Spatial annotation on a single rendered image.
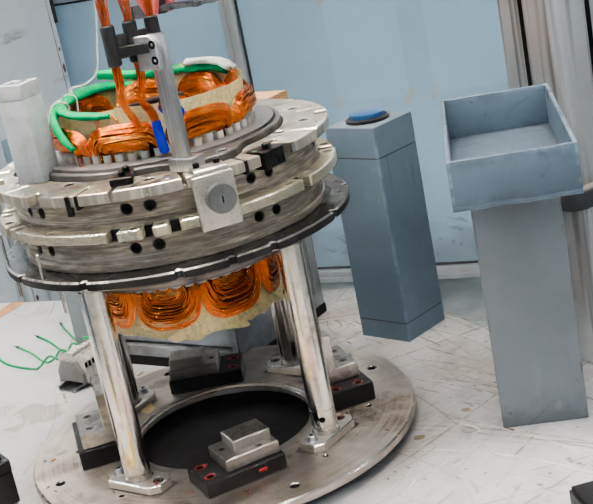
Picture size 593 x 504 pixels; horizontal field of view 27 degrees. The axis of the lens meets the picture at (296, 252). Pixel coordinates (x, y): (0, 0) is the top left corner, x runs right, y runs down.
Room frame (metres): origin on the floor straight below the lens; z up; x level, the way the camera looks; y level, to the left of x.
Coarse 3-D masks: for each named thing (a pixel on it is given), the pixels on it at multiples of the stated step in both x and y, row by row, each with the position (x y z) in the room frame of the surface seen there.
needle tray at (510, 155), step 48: (480, 96) 1.24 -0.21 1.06; (528, 96) 1.23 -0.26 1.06; (480, 144) 1.20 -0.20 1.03; (528, 144) 1.16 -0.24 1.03; (576, 144) 0.99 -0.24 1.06; (480, 192) 1.00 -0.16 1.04; (528, 192) 0.99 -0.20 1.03; (576, 192) 0.99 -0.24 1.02; (480, 240) 1.07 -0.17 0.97; (528, 240) 1.07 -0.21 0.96; (528, 288) 1.07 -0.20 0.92; (528, 336) 1.07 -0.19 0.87; (576, 336) 1.06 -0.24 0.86; (528, 384) 1.07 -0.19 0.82; (576, 384) 1.06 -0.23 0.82
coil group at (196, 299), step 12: (168, 288) 1.08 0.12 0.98; (180, 288) 1.08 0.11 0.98; (192, 288) 1.08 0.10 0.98; (144, 300) 1.09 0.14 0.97; (156, 300) 1.08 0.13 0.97; (168, 300) 1.08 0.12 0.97; (180, 300) 1.08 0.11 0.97; (192, 300) 1.08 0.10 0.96; (144, 312) 1.09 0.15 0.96; (156, 312) 1.08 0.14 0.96; (192, 312) 1.08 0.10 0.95; (144, 324) 1.09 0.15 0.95; (156, 324) 1.08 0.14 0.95; (168, 324) 1.08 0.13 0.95; (180, 324) 1.08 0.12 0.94
